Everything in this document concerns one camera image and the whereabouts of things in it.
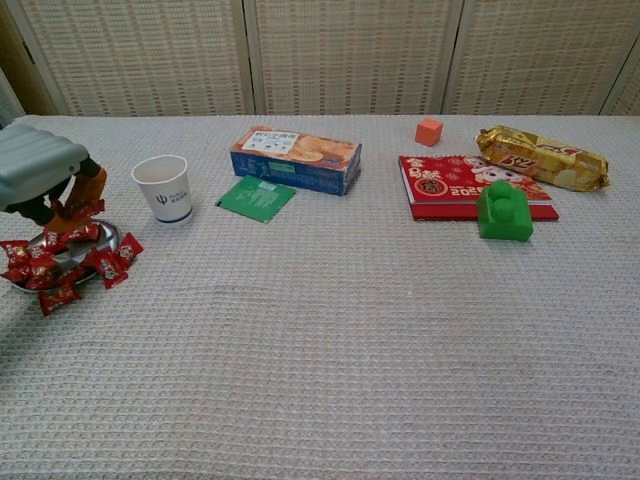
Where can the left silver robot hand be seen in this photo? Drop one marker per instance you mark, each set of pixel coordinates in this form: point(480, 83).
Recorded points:
point(35, 165)

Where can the red candy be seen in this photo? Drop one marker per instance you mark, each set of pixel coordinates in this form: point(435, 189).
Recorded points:
point(14, 274)
point(82, 212)
point(41, 251)
point(37, 284)
point(112, 270)
point(92, 257)
point(129, 248)
point(82, 234)
point(15, 252)
point(72, 277)
point(59, 299)
point(42, 270)
point(52, 241)

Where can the red candies pile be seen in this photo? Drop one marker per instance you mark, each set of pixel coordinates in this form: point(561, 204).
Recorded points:
point(109, 234)

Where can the white paper cup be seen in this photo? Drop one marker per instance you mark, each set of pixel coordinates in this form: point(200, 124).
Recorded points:
point(165, 200)

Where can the woven rattan screen panel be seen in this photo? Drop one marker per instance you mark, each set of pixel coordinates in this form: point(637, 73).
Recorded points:
point(140, 55)
point(630, 95)
point(540, 55)
point(350, 55)

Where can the green foil sachet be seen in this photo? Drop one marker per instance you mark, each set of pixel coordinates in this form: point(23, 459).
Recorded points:
point(260, 197)

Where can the orange and blue cookie box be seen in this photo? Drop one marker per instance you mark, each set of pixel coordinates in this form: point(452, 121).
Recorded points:
point(300, 155)

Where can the white woven tablecloth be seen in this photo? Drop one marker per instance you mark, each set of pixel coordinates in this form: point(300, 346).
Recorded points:
point(320, 350)

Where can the small orange cube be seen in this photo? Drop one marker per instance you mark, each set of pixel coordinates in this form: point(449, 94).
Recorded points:
point(429, 132)

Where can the red desk calendar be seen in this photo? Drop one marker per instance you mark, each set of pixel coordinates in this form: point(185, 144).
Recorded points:
point(440, 180)

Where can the green toy building block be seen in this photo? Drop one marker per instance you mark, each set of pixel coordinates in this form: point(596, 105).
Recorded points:
point(505, 220)

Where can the gold biscuit packet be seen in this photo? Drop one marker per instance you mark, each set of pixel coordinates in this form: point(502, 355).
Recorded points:
point(545, 157)

